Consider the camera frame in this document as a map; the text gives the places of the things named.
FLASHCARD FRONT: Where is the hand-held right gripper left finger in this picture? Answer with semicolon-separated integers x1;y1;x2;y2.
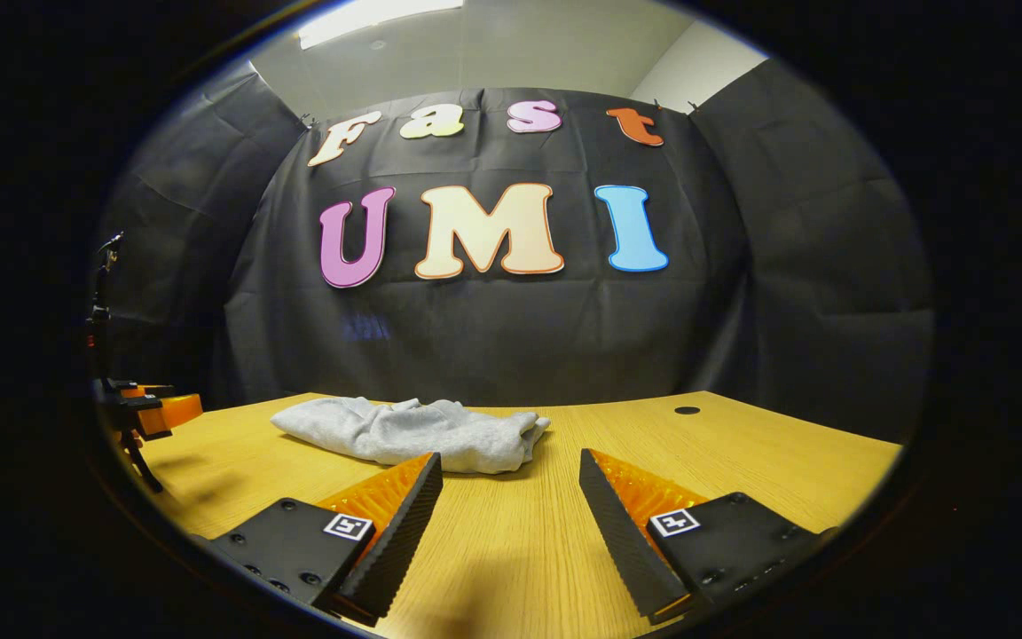
208;451;444;628

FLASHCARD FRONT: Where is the black backdrop cloth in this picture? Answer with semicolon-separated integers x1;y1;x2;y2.
94;58;935;445

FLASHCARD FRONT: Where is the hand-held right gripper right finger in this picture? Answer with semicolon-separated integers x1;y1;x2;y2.
578;448;836;624

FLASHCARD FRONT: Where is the grey sweatshirt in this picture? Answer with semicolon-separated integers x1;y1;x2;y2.
270;396;553;475

